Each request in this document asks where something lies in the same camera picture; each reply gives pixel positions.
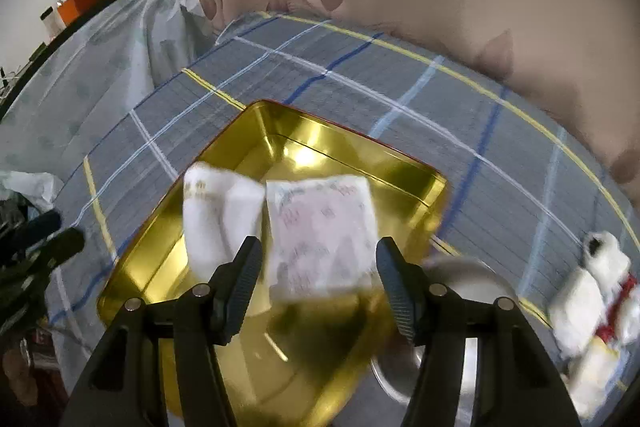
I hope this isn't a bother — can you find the white printed cloth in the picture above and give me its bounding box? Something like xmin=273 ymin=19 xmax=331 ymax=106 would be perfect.
xmin=265 ymin=174 xmax=378 ymax=301

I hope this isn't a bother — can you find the white yellow trimmed towel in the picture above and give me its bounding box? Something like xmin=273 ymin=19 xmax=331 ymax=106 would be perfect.
xmin=562 ymin=336 xmax=623 ymax=419

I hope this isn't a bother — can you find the red and white garment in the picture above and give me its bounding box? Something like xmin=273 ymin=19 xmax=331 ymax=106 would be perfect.
xmin=596 ymin=274 xmax=639 ymax=346

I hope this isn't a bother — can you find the silver metal bowl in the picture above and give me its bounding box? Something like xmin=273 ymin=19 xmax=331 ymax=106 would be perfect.
xmin=372 ymin=254 xmax=514 ymax=426

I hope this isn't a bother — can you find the gold metal tin tray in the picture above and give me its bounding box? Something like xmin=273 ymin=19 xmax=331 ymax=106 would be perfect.
xmin=96 ymin=98 xmax=450 ymax=427

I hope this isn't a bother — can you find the grey plaid bed sheet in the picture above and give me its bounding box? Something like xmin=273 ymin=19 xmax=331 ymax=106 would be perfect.
xmin=44 ymin=10 xmax=640 ymax=427

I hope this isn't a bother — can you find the pale green patterned cloth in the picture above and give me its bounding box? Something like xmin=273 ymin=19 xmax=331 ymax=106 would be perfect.
xmin=0 ymin=0 xmax=216 ymax=212

